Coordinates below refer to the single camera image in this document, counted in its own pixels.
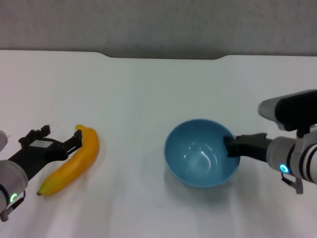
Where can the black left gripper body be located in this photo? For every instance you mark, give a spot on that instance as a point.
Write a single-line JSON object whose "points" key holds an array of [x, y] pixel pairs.
{"points": [[37, 153]]}

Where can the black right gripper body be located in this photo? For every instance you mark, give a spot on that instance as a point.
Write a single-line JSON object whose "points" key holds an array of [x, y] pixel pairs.
{"points": [[252, 147]]}

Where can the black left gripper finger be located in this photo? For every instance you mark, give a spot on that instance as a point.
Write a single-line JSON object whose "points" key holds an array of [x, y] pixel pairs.
{"points": [[75, 142], [34, 135]]}

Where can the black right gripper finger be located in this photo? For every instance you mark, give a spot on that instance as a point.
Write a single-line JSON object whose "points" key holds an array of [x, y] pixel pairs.
{"points": [[232, 146]]}

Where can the yellow toy banana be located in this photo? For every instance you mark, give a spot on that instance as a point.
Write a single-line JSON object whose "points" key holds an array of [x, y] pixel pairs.
{"points": [[74, 163]]}

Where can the blue plastic bowl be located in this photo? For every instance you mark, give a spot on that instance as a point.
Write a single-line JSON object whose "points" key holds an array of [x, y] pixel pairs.
{"points": [[198, 171]]}

